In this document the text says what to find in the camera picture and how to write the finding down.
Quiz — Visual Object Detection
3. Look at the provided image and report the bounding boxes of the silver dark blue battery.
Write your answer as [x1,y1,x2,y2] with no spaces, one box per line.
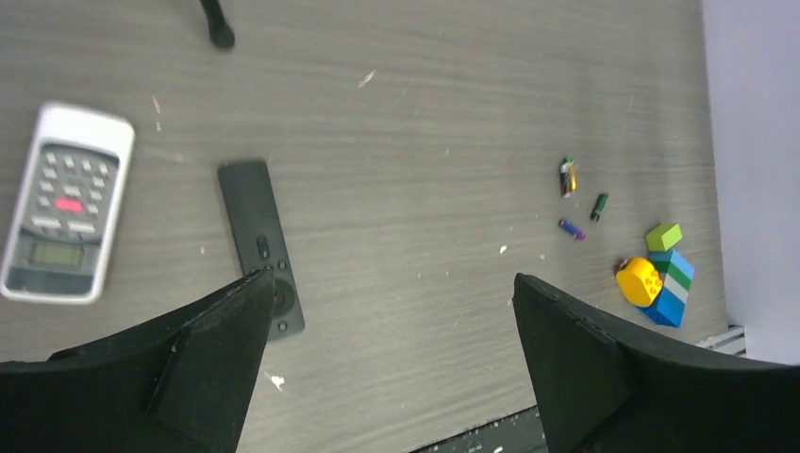
[558,158,574,198]

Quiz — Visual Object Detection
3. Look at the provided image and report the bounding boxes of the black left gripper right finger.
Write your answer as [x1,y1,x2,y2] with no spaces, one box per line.
[512,274,799,452]

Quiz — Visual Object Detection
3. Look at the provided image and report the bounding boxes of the blue purple battery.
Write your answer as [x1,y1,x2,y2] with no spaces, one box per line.
[558,218,586,241]

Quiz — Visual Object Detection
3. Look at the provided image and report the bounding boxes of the black music stand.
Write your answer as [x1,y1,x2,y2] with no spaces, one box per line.
[199,0,236,50]

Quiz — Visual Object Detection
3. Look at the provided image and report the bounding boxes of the yellow toy brick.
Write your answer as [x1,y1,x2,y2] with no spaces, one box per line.
[615,257,663,309]

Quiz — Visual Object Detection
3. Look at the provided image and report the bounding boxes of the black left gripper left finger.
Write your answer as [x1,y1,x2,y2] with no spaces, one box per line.
[1,271,275,452]

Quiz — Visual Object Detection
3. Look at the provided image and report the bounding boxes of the blue green white brick stack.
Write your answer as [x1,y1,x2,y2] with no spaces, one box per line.
[640,248,694,327]

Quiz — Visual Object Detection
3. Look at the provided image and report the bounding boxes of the lime green toy brick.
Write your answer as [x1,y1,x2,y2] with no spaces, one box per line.
[645,223,683,252]

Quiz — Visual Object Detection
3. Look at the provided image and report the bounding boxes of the gold green battery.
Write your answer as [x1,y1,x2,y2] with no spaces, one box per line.
[561,157,577,197]

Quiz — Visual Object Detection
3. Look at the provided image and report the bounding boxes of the green black battery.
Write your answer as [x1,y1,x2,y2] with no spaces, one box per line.
[590,193,609,222]

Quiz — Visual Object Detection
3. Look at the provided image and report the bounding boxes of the white air conditioner remote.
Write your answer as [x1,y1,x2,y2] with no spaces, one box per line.
[1,101,136,306]

